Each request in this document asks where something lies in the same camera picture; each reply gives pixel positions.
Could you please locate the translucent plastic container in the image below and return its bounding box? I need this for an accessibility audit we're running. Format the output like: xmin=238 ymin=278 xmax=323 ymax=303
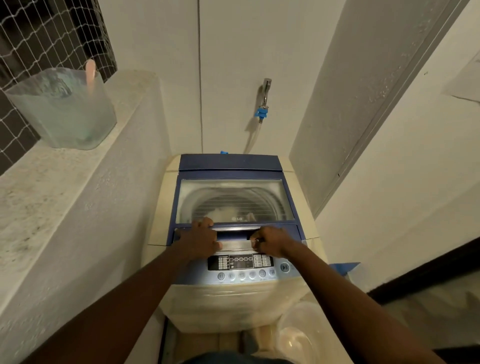
xmin=4 ymin=67 xmax=118 ymax=151

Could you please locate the person's left hand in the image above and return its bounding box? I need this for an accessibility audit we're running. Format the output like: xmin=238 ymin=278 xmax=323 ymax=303
xmin=173 ymin=217 xmax=223 ymax=263

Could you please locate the blue plastic item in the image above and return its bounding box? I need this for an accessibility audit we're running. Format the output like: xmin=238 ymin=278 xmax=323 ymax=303
xmin=329 ymin=262 xmax=361 ymax=278

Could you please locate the cream top-load washing machine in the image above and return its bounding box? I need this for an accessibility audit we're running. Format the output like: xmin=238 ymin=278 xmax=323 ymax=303
xmin=141 ymin=153 xmax=330 ymax=334

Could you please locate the white window safety net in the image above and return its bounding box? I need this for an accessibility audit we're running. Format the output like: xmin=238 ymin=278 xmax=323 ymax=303
xmin=0 ymin=0 xmax=118 ymax=175

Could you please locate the white paper sheet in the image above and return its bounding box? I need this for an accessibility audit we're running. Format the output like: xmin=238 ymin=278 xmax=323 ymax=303
xmin=441 ymin=50 xmax=480 ymax=103

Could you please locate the blue glass washing machine lid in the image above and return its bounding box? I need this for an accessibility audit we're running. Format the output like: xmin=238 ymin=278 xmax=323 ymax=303
xmin=167 ymin=153 xmax=306 ymax=246

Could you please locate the thin wall cable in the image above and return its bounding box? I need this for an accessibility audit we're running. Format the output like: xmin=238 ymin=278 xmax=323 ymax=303
xmin=197 ymin=0 xmax=204 ymax=154

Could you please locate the person's right forearm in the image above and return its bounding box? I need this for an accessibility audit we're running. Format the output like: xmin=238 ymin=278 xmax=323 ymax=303
xmin=287 ymin=242 xmax=448 ymax=364

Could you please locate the white laundry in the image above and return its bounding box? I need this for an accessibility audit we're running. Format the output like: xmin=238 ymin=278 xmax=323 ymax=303
xmin=204 ymin=206 xmax=257 ymax=223

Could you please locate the person's right hand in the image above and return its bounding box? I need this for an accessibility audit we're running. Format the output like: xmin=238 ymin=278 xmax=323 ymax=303
xmin=250 ymin=226 xmax=297 ymax=259

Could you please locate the clear plastic bucket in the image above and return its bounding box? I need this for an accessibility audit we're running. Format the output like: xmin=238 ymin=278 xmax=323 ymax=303
xmin=274 ymin=301 xmax=340 ymax=364

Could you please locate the person's left forearm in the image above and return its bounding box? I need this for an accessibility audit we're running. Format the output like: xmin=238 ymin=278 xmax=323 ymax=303
xmin=20 ymin=252 xmax=188 ymax=364

